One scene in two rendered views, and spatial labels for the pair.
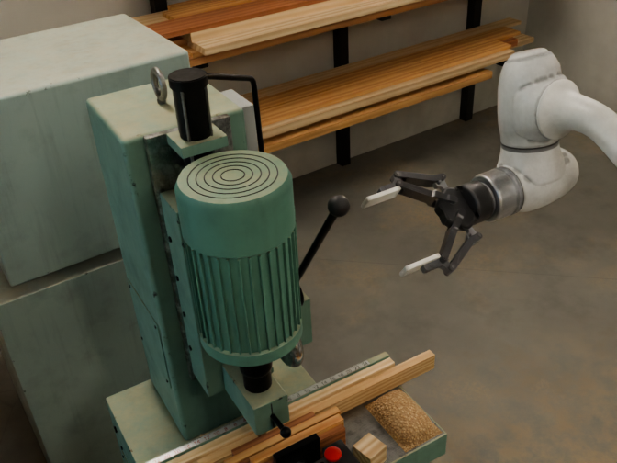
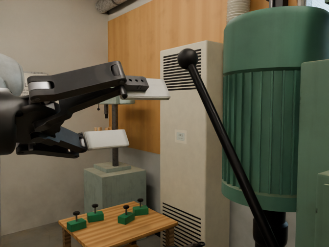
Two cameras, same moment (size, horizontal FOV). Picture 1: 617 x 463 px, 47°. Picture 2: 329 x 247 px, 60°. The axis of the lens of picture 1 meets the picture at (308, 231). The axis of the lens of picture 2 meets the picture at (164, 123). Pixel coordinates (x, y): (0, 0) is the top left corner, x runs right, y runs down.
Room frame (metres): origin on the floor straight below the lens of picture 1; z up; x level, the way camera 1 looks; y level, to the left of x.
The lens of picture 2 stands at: (1.40, -0.15, 1.36)
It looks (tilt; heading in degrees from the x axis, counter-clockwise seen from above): 4 degrees down; 173
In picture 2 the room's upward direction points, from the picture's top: straight up
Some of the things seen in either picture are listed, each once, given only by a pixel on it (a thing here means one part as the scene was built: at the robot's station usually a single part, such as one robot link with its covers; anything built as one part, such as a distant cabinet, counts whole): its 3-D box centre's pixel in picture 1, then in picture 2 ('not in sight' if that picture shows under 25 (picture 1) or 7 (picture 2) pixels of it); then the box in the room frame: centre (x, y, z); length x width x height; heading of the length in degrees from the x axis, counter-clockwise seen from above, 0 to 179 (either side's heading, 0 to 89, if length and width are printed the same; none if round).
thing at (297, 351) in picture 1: (286, 339); not in sight; (1.10, 0.06, 1.02); 0.12 x 0.03 x 0.12; 29
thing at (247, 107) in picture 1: (233, 137); not in sight; (1.28, 0.14, 1.40); 0.10 x 0.06 x 0.16; 29
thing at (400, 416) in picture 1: (402, 412); not in sight; (0.98, -0.17, 0.92); 0.14 x 0.09 x 0.04; 29
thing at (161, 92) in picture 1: (159, 84); not in sight; (1.18, 0.25, 1.55); 0.06 x 0.02 x 0.07; 29
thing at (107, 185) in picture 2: not in sight; (115, 161); (-1.46, -0.28, 0.79); 0.62 x 0.48 x 1.58; 30
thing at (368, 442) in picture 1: (369, 453); not in sight; (0.88, -0.09, 0.92); 0.05 x 0.05 x 0.04; 42
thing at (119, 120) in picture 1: (188, 266); not in sight; (1.18, 0.25, 1.16); 0.22 x 0.22 x 0.72; 29
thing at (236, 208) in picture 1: (242, 259); (272, 111); (0.93, 0.11, 1.35); 0.18 x 0.18 x 0.31
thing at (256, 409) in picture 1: (256, 394); not in sight; (0.95, 0.12, 1.03); 0.14 x 0.07 x 0.09; 29
